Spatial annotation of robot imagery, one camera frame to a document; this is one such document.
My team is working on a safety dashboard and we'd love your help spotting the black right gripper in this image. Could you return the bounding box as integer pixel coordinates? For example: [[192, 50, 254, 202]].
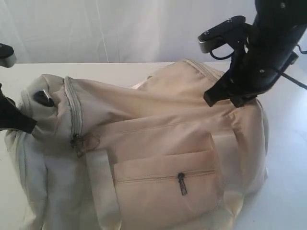
[[203, 43, 283, 107]]

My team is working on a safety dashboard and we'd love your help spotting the beige fabric duffel bag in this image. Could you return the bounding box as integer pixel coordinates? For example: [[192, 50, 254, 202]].
[[5, 59, 268, 230]]

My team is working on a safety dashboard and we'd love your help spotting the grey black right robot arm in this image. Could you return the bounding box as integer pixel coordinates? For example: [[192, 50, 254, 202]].
[[198, 0, 307, 107]]

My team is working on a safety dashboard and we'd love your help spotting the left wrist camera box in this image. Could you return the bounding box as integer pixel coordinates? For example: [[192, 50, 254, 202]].
[[0, 44, 16, 68]]

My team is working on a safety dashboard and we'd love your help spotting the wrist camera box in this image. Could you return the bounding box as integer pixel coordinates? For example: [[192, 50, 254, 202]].
[[198, 15, 246, 54], [0, 44, 16, 68]]

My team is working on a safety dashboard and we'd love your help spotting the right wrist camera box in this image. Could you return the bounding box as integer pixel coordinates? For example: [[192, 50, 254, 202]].
[[198, 15, 246, 54]]

